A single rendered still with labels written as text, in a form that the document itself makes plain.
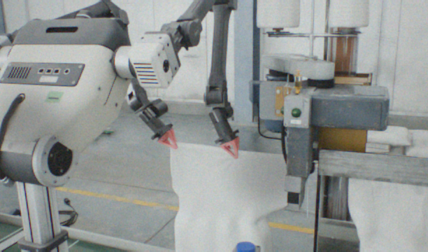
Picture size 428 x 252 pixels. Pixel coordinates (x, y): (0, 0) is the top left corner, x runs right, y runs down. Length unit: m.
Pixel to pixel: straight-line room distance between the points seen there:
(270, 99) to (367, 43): 4.79
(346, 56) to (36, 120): 1.18
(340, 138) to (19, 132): 1.09
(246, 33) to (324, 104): 5.03
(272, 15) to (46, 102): 0.84
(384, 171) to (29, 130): 1.11
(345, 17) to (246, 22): 4.78
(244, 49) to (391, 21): 2.15
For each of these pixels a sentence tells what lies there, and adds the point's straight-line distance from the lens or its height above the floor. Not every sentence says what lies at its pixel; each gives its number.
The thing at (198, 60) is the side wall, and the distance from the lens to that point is 7.03.
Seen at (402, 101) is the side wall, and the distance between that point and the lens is 6.50.
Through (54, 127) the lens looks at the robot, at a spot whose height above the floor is 1.29.
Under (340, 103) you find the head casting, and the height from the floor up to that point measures 1.31.
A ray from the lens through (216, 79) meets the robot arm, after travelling 1.49.
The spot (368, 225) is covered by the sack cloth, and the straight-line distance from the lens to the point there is 1.50.
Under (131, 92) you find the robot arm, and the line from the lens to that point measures 1.68.
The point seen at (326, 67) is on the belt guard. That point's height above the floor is 1.40.
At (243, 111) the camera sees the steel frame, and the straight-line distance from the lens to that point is 6.38.
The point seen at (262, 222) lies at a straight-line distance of 1.59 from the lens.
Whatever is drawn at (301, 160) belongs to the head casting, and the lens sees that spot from 1.30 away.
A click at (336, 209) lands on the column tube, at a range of 1.90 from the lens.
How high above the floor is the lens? 1.54
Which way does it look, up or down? 14 degrees down
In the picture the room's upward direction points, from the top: 1 degrees counter-clockwise
